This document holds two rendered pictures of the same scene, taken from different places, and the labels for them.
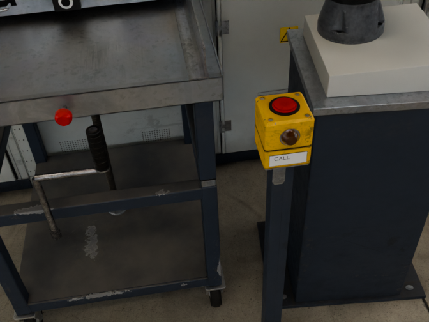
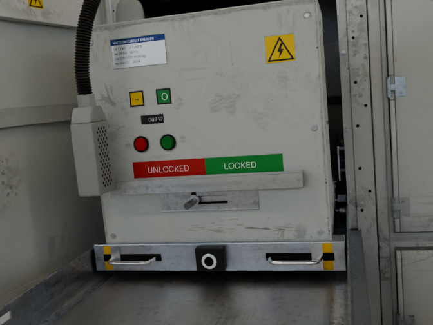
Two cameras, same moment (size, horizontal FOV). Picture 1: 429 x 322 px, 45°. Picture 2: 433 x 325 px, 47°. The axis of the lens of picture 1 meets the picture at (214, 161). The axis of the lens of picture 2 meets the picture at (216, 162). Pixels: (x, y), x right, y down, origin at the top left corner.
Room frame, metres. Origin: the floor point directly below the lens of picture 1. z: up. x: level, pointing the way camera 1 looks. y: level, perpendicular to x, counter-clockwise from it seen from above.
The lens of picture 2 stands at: (0.21, -0.08, 1.23)
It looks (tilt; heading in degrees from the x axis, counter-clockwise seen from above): 8 degrees down; 21
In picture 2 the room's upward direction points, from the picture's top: 5 degrees counter-clockwise
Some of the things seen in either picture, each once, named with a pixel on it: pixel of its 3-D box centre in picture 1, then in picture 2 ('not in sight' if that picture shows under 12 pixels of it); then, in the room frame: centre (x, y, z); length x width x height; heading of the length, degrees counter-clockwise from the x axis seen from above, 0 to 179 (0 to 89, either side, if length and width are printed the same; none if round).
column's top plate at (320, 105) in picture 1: (371, 63); not in sight; (1.05, -0.38, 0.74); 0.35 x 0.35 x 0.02; 1
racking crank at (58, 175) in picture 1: (74, 187); not in sight; (0.80, 0.30, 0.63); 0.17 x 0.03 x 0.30; 96
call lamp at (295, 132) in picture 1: (290, 138); not in sight; (0.63, -0.12, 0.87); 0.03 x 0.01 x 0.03; 97
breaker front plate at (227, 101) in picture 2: not in sight; (202, 135); (1.15, 0.32, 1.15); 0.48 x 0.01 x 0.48; 97
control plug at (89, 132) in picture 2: not in sight; (93, 149); (1.06, 0.52, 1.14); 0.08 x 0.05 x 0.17; 7
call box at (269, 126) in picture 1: (283, 130); not in sight; (0.68, -0.12, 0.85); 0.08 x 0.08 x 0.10; 7
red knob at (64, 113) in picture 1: (64, 114); not in sight; (0.80, 0.28, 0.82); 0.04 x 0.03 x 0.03; 7
